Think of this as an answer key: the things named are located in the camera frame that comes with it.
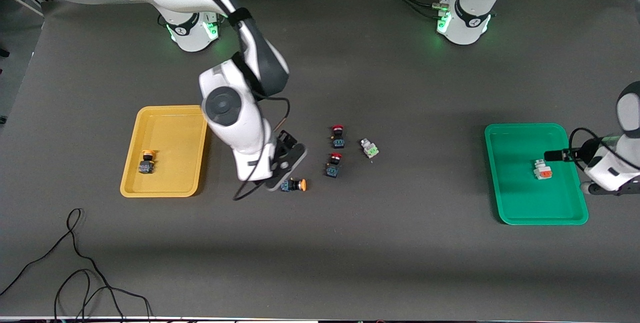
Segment white switch with green face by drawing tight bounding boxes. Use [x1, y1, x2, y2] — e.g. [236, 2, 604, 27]
[360, 138, 380, 159]

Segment white switch with orange face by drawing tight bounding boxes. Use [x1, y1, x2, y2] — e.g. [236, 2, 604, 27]
[533, 159, 554, 181]

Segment yellow plastic tray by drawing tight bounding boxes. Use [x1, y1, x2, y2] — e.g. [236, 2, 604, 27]
[120, 105, 210, 198]

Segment green plastic tray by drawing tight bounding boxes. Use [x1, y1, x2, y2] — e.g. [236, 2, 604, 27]
[484, 123, 589, 226]

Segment red push button switch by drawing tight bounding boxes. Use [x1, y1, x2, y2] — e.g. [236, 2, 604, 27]
[325, 152, 344, 179]
[330, 124, 347, 149]

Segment thin black loose cable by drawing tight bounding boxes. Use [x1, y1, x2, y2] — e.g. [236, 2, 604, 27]
[0, 208, 153, 321]

